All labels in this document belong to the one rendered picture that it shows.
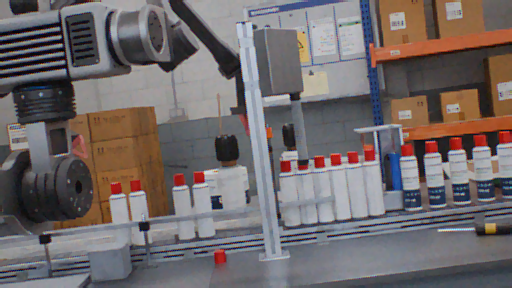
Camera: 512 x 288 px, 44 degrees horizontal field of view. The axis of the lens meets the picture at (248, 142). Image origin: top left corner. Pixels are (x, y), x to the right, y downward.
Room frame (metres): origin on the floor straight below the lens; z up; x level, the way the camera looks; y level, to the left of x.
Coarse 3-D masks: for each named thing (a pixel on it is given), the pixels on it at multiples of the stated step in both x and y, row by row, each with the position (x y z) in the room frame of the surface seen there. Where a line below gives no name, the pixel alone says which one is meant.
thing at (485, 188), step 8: (480, 136) 1.91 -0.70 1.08; (480, 144) 1.91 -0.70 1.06; (472, 152) 1.93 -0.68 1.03; (480, 152) 1.90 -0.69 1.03; (488, 152) 1.90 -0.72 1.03; (480, 160) 1.90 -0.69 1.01; (488, 160) 1.90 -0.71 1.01; (480, 168) 1.90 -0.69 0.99; (488, 168) 1.90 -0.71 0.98; (480, 176) 1.90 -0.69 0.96; (488, 176) 1.90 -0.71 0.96; (480, 184) 1.91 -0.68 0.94; (488, 184) 1.90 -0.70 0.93; (480, 192) 1.91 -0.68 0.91; (488, 192) 1.90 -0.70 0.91; (480, 200) 1.91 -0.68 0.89; (488, 200) 1.90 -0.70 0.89
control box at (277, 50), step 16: (256, 32) 1.77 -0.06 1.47; (272, 32) 1.78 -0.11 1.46; (288, 32) 1.85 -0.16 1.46; (256, 48) 1.78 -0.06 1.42; (272, 48) 1.78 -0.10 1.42; (288, 48) 1.84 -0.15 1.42; (272, 64) 1.77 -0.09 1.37; (288, 64) 1.83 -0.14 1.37; (272, 80) 1.76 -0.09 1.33; (288, 80) 1.82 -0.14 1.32
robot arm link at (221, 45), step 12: (168, 0) 1.90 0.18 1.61; (180, 0) 1.91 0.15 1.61; (180, 12) 1.93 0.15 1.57; (192, 12) 1.95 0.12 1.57; (192, 24) 1.97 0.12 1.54; (204, 24) 1.99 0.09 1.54; (204, 36) 2.00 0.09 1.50; (216, 36) 2.04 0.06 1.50; (216, 48) 2.04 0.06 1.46; (228, 48) 2.06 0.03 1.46; (216, 60) 2.06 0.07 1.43; (228, 60) 2.08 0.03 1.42; (228, 72) 2.10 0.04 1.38
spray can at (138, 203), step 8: (136, 184) 1.94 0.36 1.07; (136, 192) 1.94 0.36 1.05; (136, 200) 1.93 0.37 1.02; (144, 200) 1.94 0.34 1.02; (136, 208) 1.93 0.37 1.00; (144, 208) 1.94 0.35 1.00; (136, 216) 1.93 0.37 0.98; (136, 232) 1.93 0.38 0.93; (136, 240) 1.94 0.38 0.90; (144, 240) 1.93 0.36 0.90
